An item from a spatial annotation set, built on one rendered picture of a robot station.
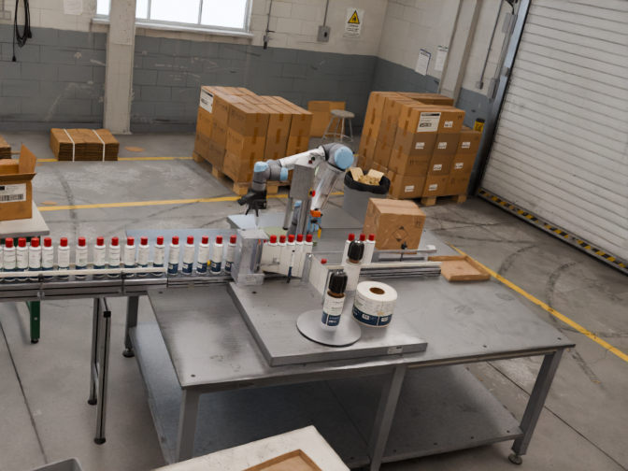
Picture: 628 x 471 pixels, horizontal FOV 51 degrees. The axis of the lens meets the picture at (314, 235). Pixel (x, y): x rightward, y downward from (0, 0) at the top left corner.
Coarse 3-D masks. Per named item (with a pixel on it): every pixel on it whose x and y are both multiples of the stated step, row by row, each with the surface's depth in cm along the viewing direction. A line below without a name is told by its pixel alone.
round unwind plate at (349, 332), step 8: (312, 312) 323; (320, 312) 324; (304, 320) 315; (312, 320) 316; (320, 320) 317; (344, 320) 321; (352, 320) 323; (304, 328) 308; (312, 328) 309; (320, 328) 310; (344, 328) 314; (352, 328) 315; (360, 328) 316; (312, 336) 302; (320, 336) 303; (328, 336) 305; (336, 336) 306; (344, 336) 307; (352, 336) 308; (328, 344) 299; (336, 344) 300; (344, 344) 301
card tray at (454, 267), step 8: (432, 256) 418; (440, 256) 420; (448, 256) 423; (456, 256) 426; (464, 256) 429; (448, 264) 418; (456, 264) 421; (464, 264) 423; (472, 264) 424; (440, 272) 406; (448, 272) 408; (456, 272) 410; (464, 272) 412; (472, 272) 414; (480, 272) 416; (488, 272) 410; (456, 280) 399
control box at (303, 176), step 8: (304, 160) 351; (296, 168) 343; (304, 168) 343; (312, 168) 342; (296, 176) 345; (304, 176) 344; (312, 176) 346; (296, 184) 347; (304, 184) 346; (296, 192) 348; (304, 192) 347; (304, 200) 349
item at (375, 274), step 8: (360, 272) 377; (368, 272) 380; (376, 272) 382; (384, 272) 384; (392, 272) 387; (400, 272) 390; (408, 272) 392; (416, 272) 394; (432, 272) 399; (168, 280) 332; (176, 280) 334; (184, 280) 336; (192, 280) 338; (200, 280) 340; (208, 280) 341; (232, 280) 347
